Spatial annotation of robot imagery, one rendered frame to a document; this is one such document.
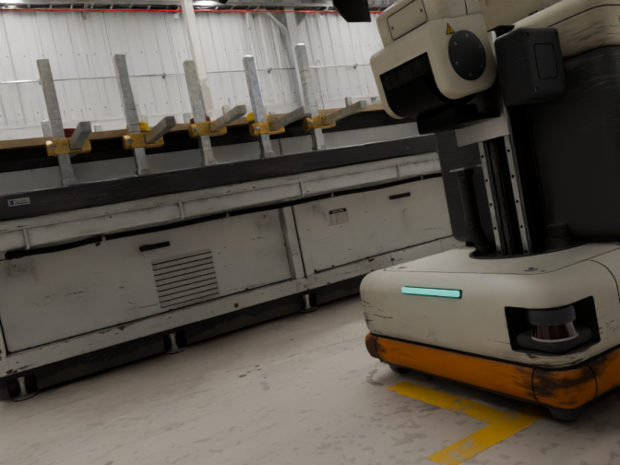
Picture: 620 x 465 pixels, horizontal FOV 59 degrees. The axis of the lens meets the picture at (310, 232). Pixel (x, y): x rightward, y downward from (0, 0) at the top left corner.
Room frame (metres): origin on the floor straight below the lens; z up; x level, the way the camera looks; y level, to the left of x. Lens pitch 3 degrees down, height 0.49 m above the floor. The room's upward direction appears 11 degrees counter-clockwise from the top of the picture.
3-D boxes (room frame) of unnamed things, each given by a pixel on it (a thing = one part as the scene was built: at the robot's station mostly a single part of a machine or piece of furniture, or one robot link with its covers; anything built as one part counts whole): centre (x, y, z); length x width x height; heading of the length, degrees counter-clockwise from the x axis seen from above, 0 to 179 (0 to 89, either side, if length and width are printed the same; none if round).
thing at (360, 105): (2.29, -0.19, 0.82); 0.43 x 0.03 x 0.04; 29
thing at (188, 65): (2.10, 0.33, 0.87); 0.04 x 0.04 x 0.48; 29
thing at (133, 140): (1.99, 0.53, 0.82); 0.14 x 0.06 x 0.05; 119
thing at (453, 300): (1.34, -0.52, 0.16); 0.67 x 0.64 x 0.25; 119
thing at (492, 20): (1.39, -0.62, 0.87); 0.23 x 0.15 x 0.11; 29
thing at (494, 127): (1.21, -0.40, 0.68); 0.28 x 0.27 x 0.25; 29
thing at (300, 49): (2.35, -0.11, 0.92); 0.04 x 0.04 x 0.48; 29
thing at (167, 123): (1.92, 0.47, 0.82); 0.43 x 0.03 x 0.04; 29
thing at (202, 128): (2.11, 0.31, 0.84); 0.14 x 0.06 x 0.05; 119
